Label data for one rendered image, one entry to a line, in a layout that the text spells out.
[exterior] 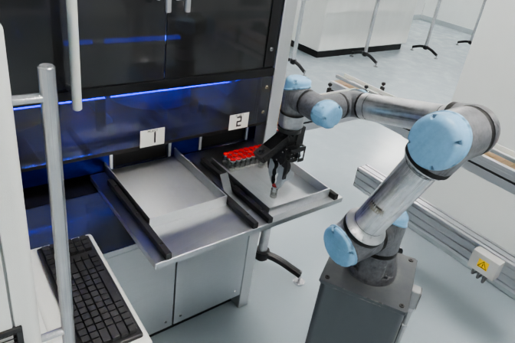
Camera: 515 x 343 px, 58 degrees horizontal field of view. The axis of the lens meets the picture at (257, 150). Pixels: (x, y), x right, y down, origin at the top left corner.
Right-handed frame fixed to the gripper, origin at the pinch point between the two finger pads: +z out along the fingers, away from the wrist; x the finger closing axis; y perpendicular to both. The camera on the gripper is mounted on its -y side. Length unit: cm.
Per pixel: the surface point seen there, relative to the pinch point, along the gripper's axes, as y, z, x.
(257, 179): 4.1, 7.2, 13.1
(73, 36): -52, -43, 25
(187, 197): -23.0, 7.2, 13.8
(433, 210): 102, 40, -5
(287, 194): 7.9, 7.1, 1.3
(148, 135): -28.4, -7.6, 31.3
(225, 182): -10.0, 4.0, 12.1
